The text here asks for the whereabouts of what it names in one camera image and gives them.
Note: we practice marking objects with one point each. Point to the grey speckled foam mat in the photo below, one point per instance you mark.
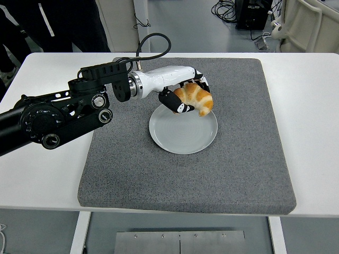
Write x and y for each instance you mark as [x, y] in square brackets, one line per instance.
[185, 180]

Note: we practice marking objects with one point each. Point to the black equipment box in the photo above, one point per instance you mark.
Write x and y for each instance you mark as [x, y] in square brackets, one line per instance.
[251, 16]

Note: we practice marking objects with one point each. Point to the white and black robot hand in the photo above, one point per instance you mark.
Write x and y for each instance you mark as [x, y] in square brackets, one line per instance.
[169, 75]

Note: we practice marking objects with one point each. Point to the white cabinet panel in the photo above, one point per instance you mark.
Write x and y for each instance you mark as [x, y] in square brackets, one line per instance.
[119, 23]

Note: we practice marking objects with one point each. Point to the person with white stripe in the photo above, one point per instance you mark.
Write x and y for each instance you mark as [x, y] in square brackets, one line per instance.
[71, 21]

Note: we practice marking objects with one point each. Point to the beige moulded frame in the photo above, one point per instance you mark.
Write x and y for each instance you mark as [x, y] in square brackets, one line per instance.
[310, 26]

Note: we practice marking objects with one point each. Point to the white table leg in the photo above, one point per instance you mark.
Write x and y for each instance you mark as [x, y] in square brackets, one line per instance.
[278, 238]
[79, 232]

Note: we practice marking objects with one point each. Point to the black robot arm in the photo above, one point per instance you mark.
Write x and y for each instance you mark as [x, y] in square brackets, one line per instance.
[66, 127]

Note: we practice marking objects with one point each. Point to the golden croissant bread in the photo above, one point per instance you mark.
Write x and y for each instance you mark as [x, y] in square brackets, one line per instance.
[197, 96]

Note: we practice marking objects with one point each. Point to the grey metal plate with screws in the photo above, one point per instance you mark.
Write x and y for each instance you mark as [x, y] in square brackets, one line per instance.
[180, 242]

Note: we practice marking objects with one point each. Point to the light grey round plate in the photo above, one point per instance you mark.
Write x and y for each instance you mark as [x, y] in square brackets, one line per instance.
[182, 135]

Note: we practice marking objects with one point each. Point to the small grey pedal box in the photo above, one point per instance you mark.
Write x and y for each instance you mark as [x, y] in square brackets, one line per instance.
[261, 43]

